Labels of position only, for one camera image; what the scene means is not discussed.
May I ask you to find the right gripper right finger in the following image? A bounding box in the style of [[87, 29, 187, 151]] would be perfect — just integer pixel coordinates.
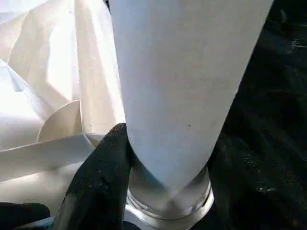
[[192, 135, 307, 230]]

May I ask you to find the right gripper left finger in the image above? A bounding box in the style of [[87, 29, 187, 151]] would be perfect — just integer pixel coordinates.
[[50, 123, 135, 230]]

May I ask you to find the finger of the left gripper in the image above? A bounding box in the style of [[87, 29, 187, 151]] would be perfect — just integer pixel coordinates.
[[0, 202, 51, 230]]

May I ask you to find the white plastic table top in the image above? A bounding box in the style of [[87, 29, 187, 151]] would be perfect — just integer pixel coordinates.
[[0, 0, 215, 230]]

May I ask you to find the white plastic table leg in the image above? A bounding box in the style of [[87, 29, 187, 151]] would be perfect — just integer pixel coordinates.
[[108, 0, 274, 211]]

